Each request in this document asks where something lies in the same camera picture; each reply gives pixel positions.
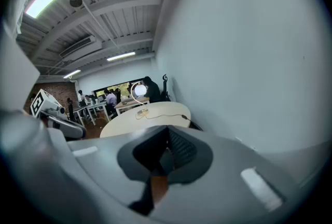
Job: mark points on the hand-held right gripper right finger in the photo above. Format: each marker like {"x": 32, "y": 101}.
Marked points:
{"x": 228, "y": 166}

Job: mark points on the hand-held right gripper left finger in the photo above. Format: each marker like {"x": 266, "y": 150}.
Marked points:
{"x": 103, "y": 155}

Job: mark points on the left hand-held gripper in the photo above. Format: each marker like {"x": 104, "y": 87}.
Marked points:
{"x": 39, "y": 102}

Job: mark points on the globe desk lamp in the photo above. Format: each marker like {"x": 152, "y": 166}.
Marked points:
{"x": 140, "y": 90}

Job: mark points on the ceiling tube light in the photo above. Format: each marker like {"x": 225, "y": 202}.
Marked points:
{"x": 120, "y": 56}
{"x": 72, "y": 74}

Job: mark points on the white office desk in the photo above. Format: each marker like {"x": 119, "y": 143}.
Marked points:
{"x": 97, "y": 105}
{"x": 79, "y": 110}

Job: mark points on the wooden office desk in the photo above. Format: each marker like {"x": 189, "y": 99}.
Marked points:
{"x": 129, "y": 104}

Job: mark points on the gray laptop sleeve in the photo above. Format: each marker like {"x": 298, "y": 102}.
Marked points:
{"x": 127, "y": 100}

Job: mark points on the wide window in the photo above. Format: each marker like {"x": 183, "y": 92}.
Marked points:
{"x": 122, "y": 86}

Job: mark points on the ceiling air conditioner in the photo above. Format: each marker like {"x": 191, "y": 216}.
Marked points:
{"x": 77, "y": 47}

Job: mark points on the black headrest office chair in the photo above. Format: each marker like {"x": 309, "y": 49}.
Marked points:
{"x": 165, "y": 95}

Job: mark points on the white ceiling pipe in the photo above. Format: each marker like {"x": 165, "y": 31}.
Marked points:
{"x": 98, "y": 23}

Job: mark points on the round ceiling fixture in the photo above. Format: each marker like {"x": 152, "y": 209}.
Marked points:
{"x": 75, "y": 1}

